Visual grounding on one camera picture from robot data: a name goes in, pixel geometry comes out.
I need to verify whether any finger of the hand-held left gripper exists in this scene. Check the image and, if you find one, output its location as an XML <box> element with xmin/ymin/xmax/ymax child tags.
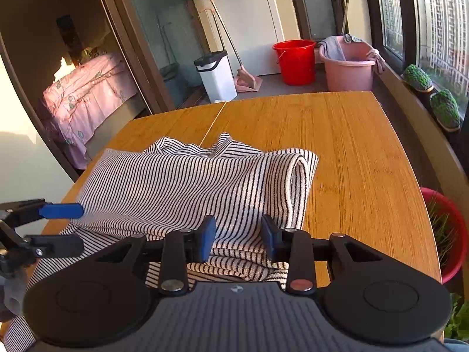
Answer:
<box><xmin>0</xmin><ymin>227</ymin><xmax>86</xmax><ymax>272</ymax></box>
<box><xmin>0</xmin><ymin>199</ymin><xmax>84</xmax><ymax>230</ymax></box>

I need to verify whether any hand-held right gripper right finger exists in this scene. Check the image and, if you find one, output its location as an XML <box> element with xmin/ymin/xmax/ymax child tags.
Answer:
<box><xmin>261</xmin><ymin>214</ymin><xmax>383</xmax><ymax>296</ymax></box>

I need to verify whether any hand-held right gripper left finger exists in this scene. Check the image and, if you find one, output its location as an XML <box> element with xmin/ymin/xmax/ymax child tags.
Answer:
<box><xmin>93</xmin><ymin>215</ymin><xmax>217</xmax><ymax>296</ymax></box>

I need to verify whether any black white striped garment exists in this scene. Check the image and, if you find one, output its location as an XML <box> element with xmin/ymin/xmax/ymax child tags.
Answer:
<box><xmin>5</xmin><ymin>134</ymin><xmax>319</xmax><ymax>345</ymax></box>

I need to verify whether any person's left hand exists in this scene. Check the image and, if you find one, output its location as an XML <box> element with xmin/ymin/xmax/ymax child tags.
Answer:
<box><xmin>0</xmin><ymin>268</ymin><xmax>28</xmax><ymax>321</ymax></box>

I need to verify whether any bed with pink blanket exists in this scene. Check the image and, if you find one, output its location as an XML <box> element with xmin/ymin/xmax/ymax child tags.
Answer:
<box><xmin>42</xmin><ymin>51</ymin><xmax>140</xmax><ymax>155</ymax></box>

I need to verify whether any pink dustpan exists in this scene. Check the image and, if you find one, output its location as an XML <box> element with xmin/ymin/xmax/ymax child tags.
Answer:
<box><xmin>234</xmin><ymin>67</ymin><xmax>264</xmax><ymax>93</ymax></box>

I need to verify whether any white trash bin black lid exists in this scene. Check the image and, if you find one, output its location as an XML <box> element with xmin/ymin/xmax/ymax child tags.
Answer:
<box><xmin>193</xmin><ymin>49</ymin><xmax>238</xmax><ymax>103</ymax></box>

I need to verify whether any red plastic bucket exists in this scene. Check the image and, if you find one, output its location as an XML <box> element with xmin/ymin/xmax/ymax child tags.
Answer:
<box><xmin>272</xmin><ymin>39</ymin><xmax>316</xmax><ymax>86</ymax></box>

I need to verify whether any red plant pot with grass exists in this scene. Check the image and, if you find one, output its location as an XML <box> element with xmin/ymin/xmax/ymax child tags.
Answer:
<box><xmin>419</xmin><ymin>187</ymin><xmax>463</xmax><ymax>285</ymax></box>

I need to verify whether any pink plastic basin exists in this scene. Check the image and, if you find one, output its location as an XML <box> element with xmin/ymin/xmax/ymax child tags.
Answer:
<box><xmin>319</xmin><ymin>35</ymin><xmax>377</xmax><ymax>92</ymax></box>

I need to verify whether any grey cloth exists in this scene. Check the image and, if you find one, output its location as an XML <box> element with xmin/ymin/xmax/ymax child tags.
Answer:
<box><xmin>318</xmin><ymin>36</ymin><xmax>347</xmax><ymax>61</ymax></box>

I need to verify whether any green leafy plant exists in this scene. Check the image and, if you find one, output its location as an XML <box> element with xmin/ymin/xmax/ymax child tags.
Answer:
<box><xmin>445</xmin><ymin>293</ymin><xmax>469</xmax><ymax>341</ymax></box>

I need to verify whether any pink cloth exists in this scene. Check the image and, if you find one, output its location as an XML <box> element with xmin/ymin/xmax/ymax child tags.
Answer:
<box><xmin>366</xmin><ymin>48</ymin><xmax>386</xmax><ymax>75</ymax></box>

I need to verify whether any person's leg in jeans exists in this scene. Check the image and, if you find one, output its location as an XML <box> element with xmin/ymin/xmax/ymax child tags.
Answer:
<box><xmin>443</xmin><ymin>337</ymin><xmax>469</xmax><ymax>352</ymax></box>

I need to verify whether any green knit shoe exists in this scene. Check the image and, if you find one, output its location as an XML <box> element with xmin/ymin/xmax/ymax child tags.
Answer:
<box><xmin>429</xmin><ymin>89</ymin><xmax>461</xmax><ymax>132</ymax></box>
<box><xmin>402</xmin><ymin>64</ymin><xmax>435</xmax><ymax>92</ymax></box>

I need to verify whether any mop pole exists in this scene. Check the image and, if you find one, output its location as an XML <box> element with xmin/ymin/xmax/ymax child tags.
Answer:
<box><xmin>341</xmin><ymin>0</ymin><xmax>353</xmax><ymax>37</ymax></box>

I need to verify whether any broom with thin handle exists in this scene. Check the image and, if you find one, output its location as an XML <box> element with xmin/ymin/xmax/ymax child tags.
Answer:
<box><xmin>207</xmin><ymin>0</ymin><xmax>244</xmax><ymax>72</ymax></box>

